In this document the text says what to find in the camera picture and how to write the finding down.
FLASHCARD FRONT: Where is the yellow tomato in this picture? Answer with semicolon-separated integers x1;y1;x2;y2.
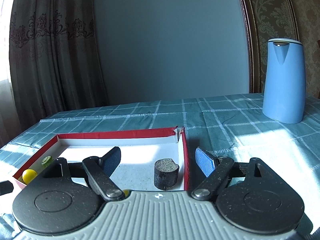
22;169;37;185

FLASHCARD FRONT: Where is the green cucumber chunk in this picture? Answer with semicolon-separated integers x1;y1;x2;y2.
41;156;54;168

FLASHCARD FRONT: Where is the green tomato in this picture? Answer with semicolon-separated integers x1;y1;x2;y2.
123;189;131;197

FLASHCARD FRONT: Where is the red cardboard tray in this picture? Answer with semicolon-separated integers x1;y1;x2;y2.
13;127;189;191

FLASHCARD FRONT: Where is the teal plaid tablecloth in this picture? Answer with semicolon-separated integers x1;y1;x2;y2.
1;94;319;239

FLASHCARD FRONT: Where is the blue kettle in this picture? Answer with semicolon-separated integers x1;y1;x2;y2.
263;38;306;124

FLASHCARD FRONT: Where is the brown patterned curtain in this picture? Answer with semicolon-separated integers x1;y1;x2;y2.
0;0;109;145

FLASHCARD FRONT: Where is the dark wooden door frame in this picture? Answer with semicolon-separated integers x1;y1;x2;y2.
240;0;262;93

